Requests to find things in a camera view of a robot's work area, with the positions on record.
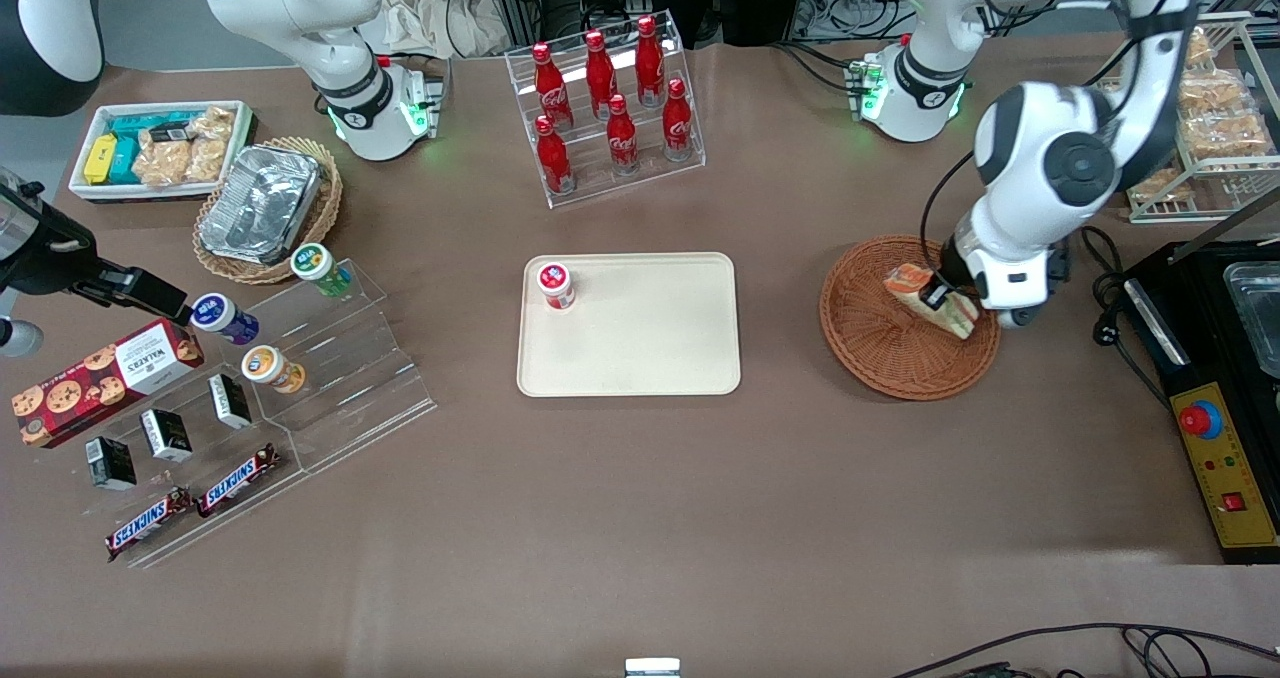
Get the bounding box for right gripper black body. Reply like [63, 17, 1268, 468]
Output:
[18, 216, 101, 297]

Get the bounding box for triangular sandwich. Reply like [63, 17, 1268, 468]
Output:
[883, 264, 979, 341]

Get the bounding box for round brown wicker basket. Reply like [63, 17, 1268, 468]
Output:
[819, 235, 1002, 401]

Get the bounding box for aluminium foil tray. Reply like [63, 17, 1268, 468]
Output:
[199, 145, 323, 266]

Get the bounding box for light wicker basket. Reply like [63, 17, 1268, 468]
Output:
[193, 136, 344, 286]

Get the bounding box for steel machine tray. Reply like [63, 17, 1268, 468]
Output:
[1222, 261, 1280, 379]

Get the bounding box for cream plastic tray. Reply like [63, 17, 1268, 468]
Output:
[516, 252, 742, 398]

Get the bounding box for purple cap small bottle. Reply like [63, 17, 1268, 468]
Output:
[190, 293, 261, 347]

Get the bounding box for white plastic bin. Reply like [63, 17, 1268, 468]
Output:
[68, 100, 257, 205]

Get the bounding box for red Walkers shortbread box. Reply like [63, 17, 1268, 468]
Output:
[12, 318, 205, 449]

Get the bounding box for yellow small box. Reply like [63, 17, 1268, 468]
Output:
[83, 135, 119, 186]

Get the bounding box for small black carton box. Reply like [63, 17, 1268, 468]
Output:
[140, 408, 193, 463]
[207, 373, 253, 430]
[85, 436, 138, 490]

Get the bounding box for orange cap small bottle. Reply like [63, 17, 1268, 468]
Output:
[241, 345, 307, 395]

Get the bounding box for green cap small bottle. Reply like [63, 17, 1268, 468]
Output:
[290, 243, 354, 297]

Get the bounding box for black machine with yellow panel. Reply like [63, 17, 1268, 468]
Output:
[1120, 238, 1280, 566]

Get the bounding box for Snickers chocolate bar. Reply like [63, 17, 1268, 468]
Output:
[105, 486, 193, 563]
[195, 443, 281, 519]

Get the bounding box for clear acrylic stepped shelf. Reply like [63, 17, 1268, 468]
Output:
[90, 258, 438, 571]

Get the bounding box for red emergency stop button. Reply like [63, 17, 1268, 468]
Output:
[1178, 400, 1224, 441]

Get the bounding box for clear acrylic bottle rack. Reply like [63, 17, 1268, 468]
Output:
[503, 10, 707, 209]

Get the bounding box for red cola bottle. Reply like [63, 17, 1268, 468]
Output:
[584, 30, 619, 119]
[530, 42, 575, 131]
[662, 78, 695, 162]
[605, 94, 641, 176]
[634, 15, 667, 107]
[533, 116, 574, 196]

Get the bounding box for red cap white bottle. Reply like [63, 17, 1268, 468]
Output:
[537, 262, 577, 311]

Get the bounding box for crumpled beige paper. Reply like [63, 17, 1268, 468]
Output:
[380, 0, 511, 59]

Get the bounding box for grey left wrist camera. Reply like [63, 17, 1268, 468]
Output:
[995, 298, 1049, 331]

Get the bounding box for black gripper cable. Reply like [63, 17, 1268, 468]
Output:
[917, 153, 991, 279]

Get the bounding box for black power cable with plug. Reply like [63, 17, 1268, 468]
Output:
[1078, 223, 1176, 414]

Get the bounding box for white wire rack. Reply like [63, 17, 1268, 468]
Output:
[1100, 13, 1280, 224]

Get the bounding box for black floor cable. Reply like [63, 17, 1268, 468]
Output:
[890, 622, 1280, 678]

